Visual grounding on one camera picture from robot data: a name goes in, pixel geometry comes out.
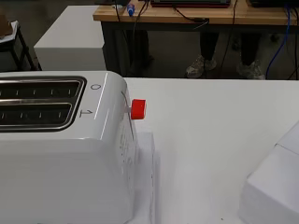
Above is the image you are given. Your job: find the steel toaster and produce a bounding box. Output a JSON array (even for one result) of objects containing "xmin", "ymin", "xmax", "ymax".
[{"xmin": 0, "ymin": 70, "xmax": 139, "ymax": 224}]

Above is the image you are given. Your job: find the blue cable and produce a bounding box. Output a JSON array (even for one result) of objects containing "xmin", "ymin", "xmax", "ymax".
[{"xmin": 264, "ymin": 5, "xmax": 292, "ymax": 80}]

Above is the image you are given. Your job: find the black hanging cable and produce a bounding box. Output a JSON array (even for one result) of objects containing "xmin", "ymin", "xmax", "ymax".
[
  {"xmin": 220, "ymin": 0, "xmax": 239, "ymax": 68},
  {"xmin": 130, "ymin": 0, "xmax": 150, "ymax": 76}
]

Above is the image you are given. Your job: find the black metal rack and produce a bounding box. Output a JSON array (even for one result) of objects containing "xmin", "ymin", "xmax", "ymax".
[{"xmin": 0, "ymin": 20, "xmax": 42, "ymax": 73}]

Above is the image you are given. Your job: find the large white flat box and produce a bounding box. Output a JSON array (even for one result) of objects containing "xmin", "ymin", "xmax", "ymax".
[{"xmin": 237, "ymin": 120, "xmax": 299, "ymax": 224}]

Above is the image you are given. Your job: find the person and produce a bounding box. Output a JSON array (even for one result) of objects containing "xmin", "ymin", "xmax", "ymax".
[{"xmin": 185, "ymin": 30, "xmax": 266, "ymax": 80}]

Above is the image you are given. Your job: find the dark laptop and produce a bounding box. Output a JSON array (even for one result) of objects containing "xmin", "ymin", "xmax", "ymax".
[{"xmin": 149, "ymin": 0, "xmax": 233, "ymax": 9}]

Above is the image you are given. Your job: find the white cabinet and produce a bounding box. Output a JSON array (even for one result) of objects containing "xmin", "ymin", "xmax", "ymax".
[{"xmin": 33, "ymin": 4, "xmax": 107, "ymax": 72}]

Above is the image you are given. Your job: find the red toaster lever knob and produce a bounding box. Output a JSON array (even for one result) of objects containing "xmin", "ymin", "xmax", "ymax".
[{"xmin": 122, "ymin": 98, "xmax": 147, "ymax": 120}]

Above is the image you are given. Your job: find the wooden desk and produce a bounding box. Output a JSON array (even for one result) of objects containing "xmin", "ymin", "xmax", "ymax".
[{"xmin": 93, "ymin": 0, "xmax": 299, "ymax": 78}]

